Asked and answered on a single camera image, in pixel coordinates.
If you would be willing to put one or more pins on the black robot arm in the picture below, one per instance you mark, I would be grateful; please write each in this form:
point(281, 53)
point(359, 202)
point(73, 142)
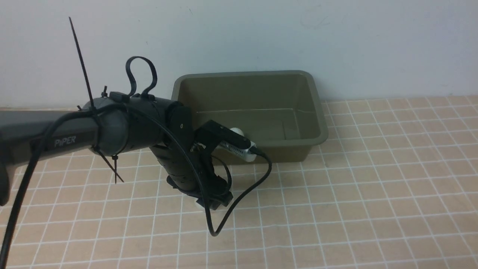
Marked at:
point(115, 127)

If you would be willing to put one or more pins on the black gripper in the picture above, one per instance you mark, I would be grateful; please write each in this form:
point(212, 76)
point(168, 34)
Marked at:
point(182, 177)

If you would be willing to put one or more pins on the black zip tie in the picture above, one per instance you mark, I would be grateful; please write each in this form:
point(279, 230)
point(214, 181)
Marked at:
point(92, 108)

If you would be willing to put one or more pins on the olive green plastic bin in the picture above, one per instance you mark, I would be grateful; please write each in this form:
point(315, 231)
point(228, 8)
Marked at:
point(280, 111)

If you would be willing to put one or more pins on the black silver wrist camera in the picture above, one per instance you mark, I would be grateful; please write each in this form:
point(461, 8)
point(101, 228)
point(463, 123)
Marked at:
point(211, 135)

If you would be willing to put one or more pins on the white ping-pong ball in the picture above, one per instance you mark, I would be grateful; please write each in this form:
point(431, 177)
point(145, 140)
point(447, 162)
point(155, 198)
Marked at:
point(199, 204)

